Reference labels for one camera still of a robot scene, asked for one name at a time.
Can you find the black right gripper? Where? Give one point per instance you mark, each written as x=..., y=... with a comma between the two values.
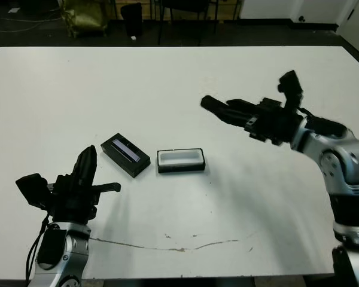
x=275, y=125

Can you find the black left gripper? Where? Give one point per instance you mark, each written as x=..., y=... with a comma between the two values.
x=74, y=203

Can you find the slim black camera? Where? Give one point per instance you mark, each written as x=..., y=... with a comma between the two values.
x=211, y=103

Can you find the black box lid with print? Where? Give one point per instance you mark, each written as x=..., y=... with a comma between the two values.
x=128, y=163

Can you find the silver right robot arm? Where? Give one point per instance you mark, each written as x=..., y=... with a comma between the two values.
x=341, y=155

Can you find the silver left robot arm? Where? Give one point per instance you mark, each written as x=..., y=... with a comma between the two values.
x=76, y=242

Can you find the black box base white insert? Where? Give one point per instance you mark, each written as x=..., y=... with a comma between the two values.
x=179, y=169

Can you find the black skirting board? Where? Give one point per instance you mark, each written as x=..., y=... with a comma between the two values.
x=287, y=25

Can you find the black office chair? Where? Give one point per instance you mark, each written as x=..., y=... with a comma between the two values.
x=185, y=4

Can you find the black bin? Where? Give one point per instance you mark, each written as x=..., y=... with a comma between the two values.
x=131, y=19

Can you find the white door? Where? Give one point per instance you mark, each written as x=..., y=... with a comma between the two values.
x=356, y=21

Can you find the yellow-green plastic bag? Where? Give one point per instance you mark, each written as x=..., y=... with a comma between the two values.
x=83, y=18

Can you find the white paper sheet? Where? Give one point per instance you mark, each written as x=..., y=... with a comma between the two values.
x=14, y=10

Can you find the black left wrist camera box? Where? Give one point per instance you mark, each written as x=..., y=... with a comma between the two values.
x=33, y=189

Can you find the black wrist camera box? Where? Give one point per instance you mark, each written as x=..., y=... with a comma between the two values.
x=290, y=85
x=33, y=189

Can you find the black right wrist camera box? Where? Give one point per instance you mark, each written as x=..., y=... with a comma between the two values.
x=290, y=85

